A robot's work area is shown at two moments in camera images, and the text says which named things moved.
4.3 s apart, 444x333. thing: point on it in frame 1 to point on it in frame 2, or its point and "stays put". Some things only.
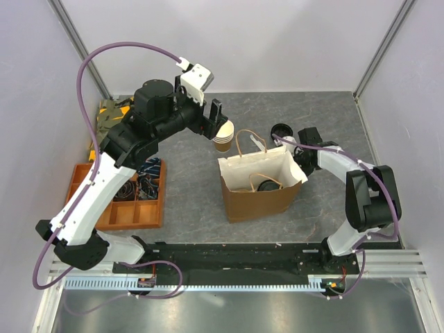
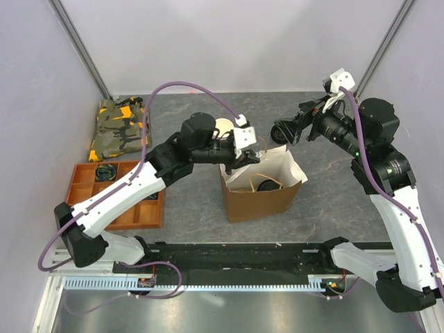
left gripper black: [209, 127] to [245, 159]
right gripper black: [297, 152] to [311, 112]
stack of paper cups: [223, 137] stays put
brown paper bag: [260, 184] stays put
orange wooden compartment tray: [125, 215] stays put
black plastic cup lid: [268, 185] stays put
